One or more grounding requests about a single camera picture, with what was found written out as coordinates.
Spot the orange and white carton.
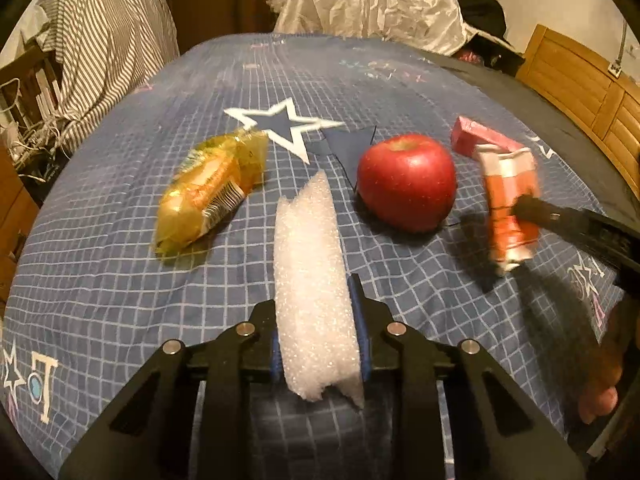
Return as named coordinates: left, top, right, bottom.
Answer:
left=475, top=144, right=542, bottom=277

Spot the red apple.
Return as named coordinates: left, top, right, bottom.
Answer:
left=356, top=134, right=458, bottom=233

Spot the wooden headboard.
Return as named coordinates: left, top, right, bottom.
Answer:
left=515, top=24, right=640, bottom=171

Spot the black bag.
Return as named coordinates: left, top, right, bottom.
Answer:
left=450, top=0, right=516, bottom=51

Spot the pink box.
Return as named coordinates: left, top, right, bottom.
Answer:
left=450, top=116, right=526, bottom=158

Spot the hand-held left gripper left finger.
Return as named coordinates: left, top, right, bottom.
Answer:
left=59, top=300, right=281, bottom=480

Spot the blue star-print bedsheet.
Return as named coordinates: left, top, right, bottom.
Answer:
left=0, top=32, right=626, bottom=480

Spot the tangle of white cables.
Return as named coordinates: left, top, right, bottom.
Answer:
left=0, top=75, right=76, bottom=181

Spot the yellow snack packet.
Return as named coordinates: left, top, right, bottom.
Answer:
left=152, top=129, right=271, bottom=261

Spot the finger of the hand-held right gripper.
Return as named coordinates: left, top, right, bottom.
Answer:
left=512, top=195, right=608, bottom=257

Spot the dark wooden door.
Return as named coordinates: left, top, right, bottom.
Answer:
left=167, top=0, right=238, bottom=56

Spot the white satin cloth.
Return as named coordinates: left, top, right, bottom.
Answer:
left=267, top=0, right=476, bottom=56

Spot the curved metal pole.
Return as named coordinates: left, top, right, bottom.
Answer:
left=606, top=22, right=630, bottom=80

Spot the white foam sheet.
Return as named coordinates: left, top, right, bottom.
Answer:
left=273, top=170, right=367, bottom=411

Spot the striped cloth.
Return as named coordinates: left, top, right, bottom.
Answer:
left=22, top=0, right=181, bottom=156

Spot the wooden dresser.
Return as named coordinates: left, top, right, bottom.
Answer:
left=0, top=145, right=41, bottom=306

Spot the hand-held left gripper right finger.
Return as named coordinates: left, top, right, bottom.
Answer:
left=347, top=274, right=586, bottom=480

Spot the person's right hand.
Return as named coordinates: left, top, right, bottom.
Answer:
left=577, top=292, right=640, bottom=426

